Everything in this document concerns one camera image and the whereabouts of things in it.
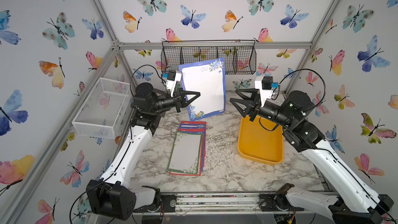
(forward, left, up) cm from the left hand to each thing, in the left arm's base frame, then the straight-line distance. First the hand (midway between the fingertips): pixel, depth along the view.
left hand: (199, 94), depth 60 cm
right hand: (-4, -13, +5) cm, 14 cm away
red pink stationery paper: (-15, +1, -43) cm, 46 cm away
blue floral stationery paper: (+14, +4, -43) cm, 45 cm away
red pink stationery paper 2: (+17, +1, -44) cm, 47 cm away
